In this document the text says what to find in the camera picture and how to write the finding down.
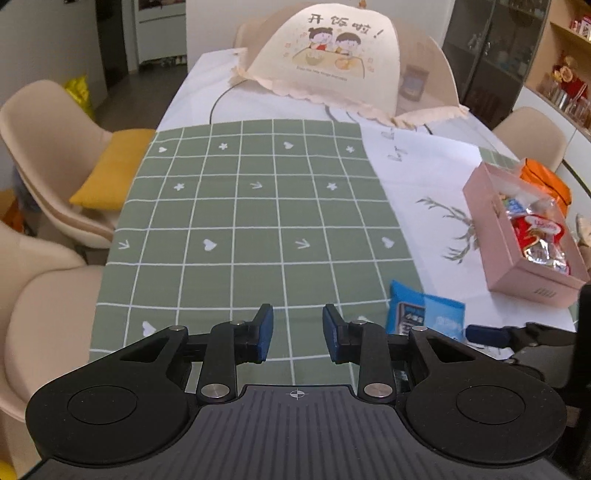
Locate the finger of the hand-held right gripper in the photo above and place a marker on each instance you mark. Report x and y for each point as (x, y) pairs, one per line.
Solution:
(485, 335)

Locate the orange bag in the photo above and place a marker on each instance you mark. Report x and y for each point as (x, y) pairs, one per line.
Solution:
(545, 177)

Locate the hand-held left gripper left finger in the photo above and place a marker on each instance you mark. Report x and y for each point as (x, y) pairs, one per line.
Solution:
(264, 332)

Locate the red gold ornament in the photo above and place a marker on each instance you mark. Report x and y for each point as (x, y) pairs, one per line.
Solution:
(570, 76)

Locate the small blue white snack packet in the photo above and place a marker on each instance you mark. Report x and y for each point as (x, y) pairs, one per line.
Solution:
(515, 203)

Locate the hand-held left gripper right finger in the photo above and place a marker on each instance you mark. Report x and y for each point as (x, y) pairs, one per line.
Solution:
(333, 337)

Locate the wooden wall shelf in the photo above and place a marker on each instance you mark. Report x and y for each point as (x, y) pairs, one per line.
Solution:
(572, 41)

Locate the white sideboard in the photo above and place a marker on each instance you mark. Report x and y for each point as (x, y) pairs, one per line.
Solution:
(577, 138)

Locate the green and white printed tablecloth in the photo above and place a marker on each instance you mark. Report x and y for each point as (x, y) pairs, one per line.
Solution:
(406, 161)

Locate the group of drinking glasses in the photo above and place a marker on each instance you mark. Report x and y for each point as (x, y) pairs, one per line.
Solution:
(561, 99)

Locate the yellow plastic bag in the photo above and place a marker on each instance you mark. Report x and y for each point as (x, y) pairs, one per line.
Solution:
(81, 94)

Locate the beige mesh food cover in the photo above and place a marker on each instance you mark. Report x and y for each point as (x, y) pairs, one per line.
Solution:
(341, 78)

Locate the dark glass cabinet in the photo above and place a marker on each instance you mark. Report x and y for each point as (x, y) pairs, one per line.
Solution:
(485, 46)

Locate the pink cardboard box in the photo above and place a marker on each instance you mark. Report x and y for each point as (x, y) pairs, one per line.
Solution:
(489, 230)

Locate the jar with blue label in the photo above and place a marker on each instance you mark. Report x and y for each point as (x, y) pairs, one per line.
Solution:
(412, 83)

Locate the yellow cushion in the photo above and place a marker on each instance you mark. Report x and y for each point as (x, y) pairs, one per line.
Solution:
(115, 166)

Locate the red clear cake packet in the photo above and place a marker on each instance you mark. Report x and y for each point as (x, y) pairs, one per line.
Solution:
(540, 228)
(547, 261)

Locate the beige shell chair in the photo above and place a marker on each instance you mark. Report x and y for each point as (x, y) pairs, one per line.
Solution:
(242, 34)
(41, 120)
(531, 134)
(41, 314)

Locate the white cabinet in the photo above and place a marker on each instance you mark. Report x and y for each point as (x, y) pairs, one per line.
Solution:
(161, 32)

